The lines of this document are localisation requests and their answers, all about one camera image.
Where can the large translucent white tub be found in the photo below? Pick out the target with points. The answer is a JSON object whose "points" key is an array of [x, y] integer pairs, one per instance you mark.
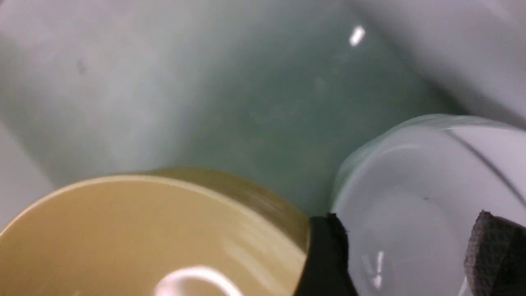
{"points": [[277, 91]]}

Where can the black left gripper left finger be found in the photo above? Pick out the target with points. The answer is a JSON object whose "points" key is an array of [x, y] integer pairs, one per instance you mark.
{"points": [[326, 269]]}

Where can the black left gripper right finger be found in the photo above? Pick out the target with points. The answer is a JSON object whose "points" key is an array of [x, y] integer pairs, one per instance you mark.
{"points": [[495, 262]]}

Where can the white square dishes in tub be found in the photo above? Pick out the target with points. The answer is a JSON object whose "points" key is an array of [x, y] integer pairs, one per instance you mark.
{"points": [[410, 198]]}

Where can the tan noodle bowl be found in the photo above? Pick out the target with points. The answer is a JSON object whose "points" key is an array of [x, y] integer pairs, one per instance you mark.
{"points": [[185, 231]]}

